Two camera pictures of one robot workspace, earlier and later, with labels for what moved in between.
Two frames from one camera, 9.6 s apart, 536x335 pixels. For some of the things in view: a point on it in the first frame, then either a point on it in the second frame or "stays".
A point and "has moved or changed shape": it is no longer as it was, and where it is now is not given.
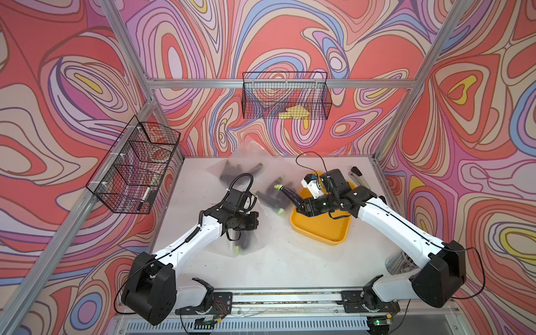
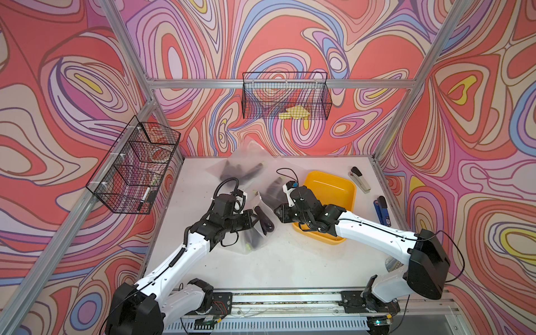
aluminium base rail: (295, 313) stays
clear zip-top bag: (248, 241) has moved or changed shape
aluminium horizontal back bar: (281, 82) stays
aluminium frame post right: (444, 31) stays
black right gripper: (310, 207) to (283, 216)
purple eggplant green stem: (296, 199) has moved or changed shape
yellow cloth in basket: (296, 112) stays
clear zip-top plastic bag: (250, 162) stays
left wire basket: (131, 177) stays
